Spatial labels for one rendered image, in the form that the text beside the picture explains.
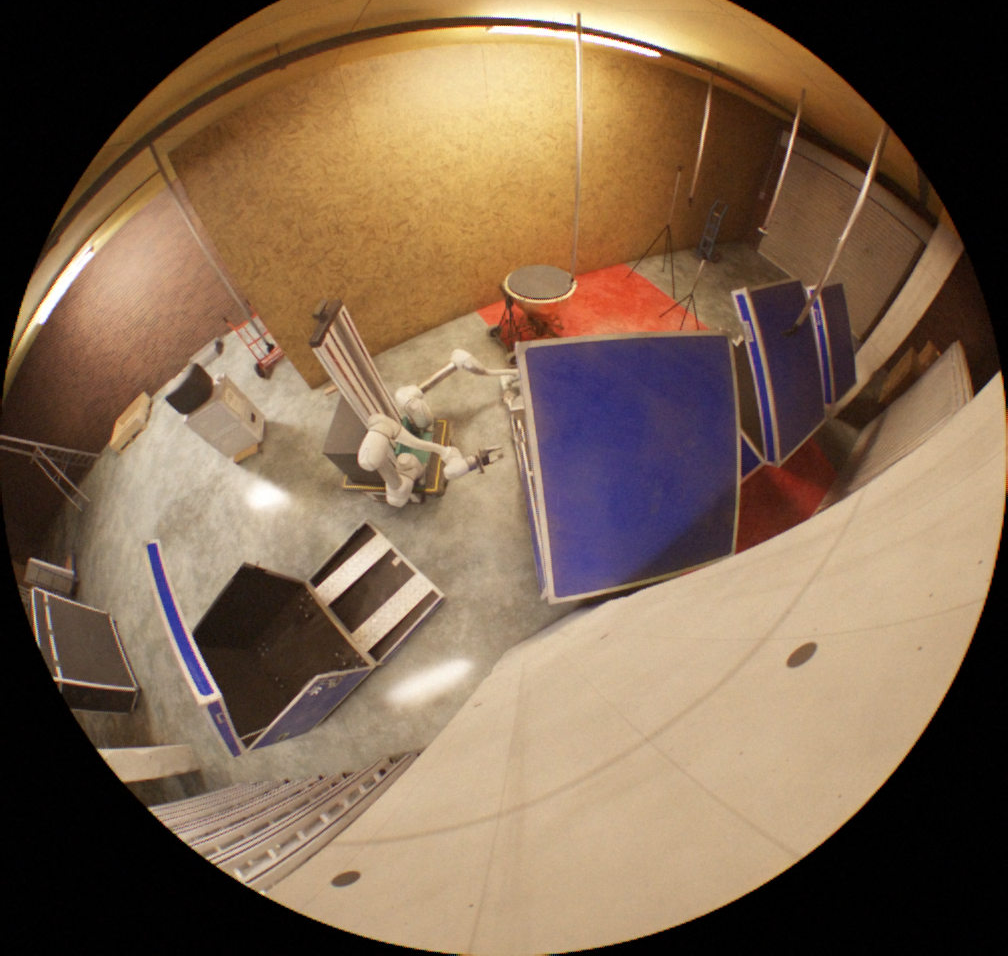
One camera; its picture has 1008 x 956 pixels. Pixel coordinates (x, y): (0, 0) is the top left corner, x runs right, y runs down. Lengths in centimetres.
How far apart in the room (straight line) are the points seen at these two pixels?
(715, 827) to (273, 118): 352
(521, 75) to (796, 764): 403
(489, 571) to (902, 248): 820
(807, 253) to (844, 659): 815
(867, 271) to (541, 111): 632
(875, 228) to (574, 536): 754
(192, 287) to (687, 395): 725
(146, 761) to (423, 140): 671
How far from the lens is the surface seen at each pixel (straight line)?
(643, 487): 151
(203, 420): 412
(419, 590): 278
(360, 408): 208
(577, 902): 18
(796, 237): 830
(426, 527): 290
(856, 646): 23
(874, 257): 790
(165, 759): 497
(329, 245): 354
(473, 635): 271
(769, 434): 236
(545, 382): 133
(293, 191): 340
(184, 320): 755
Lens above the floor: 267
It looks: 61 degrees down
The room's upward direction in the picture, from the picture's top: 8 degrees counter-clockwise
